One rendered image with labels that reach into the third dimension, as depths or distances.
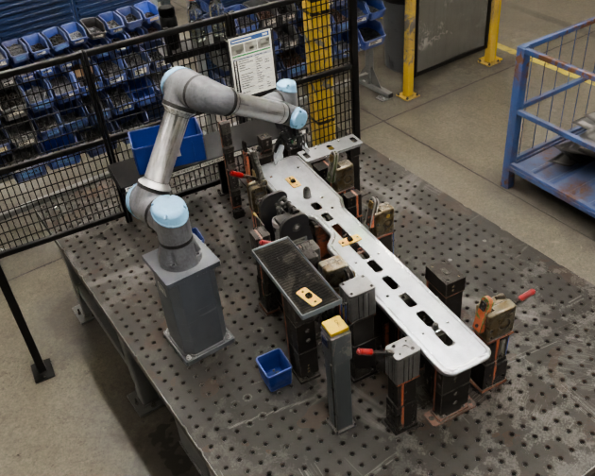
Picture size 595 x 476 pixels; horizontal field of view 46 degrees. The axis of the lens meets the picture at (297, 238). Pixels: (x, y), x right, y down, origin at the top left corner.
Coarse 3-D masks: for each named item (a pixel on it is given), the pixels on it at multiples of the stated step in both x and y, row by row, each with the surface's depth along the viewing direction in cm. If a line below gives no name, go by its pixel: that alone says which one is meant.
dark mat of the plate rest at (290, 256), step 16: (288, 240) 238; (272, 256) 232; (288, 256) 232; (272, 272) 226; (288, 272) 225; (304, 272) 225; (288, 288) 219; (320, 288) 218; (304, 304) 213; (320, 304) 212
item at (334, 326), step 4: (336, 316) 208; (328, 320) 207; (332, 320) 207; (336, 320) 207; (340, 320) 206; (324, 324) 206; (328, 324) 206; (332, 324) 206; (336, 324) 205; (340, 324) 205; (344, 324) 205; (324, 328) 206; (328, 328) 204; (332, 328) 204; (336, 328) 204; (340, 328) 204; (344, 328) 204; (328, 332) 204; (332, 332) 203; (336, 332) 203; (340, 332) 204; (332, 336) 203
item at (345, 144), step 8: (344, 136) 321; (352, 136) 320; (320, 144) 317; (328, 144) 316; (336, 144) 316; (344, 144) 315; (352, 144) 315; (360, 144) 315; (304, 152) 313; (312, 152) 312; (320, 152) 312; (328, 152) 311; (304, 160) 308; (312, 160) 307; (320, 160) 309
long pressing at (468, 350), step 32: (288, 160) 309; (288, 192) 289; (320, 192) 287; (320, 224) 270; (352, 224) 269; (352, 256) 254; (384, 256) 253; (384, 288) 239; (416, 288) 238; (416, 320) 226; (448, 320) 225; (448, 352) 215; (480, 352) 214
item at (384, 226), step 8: (384, 208) 268; (392, 208) 268; (376, 216) 266; (384, 216) 268; (392, 216) 270; (376, 224) 268; (384, 224) 271; (392, 224) 272; (376, 232) 271; (384, 232) 273; (392, 232) 275; (384, 240) 276
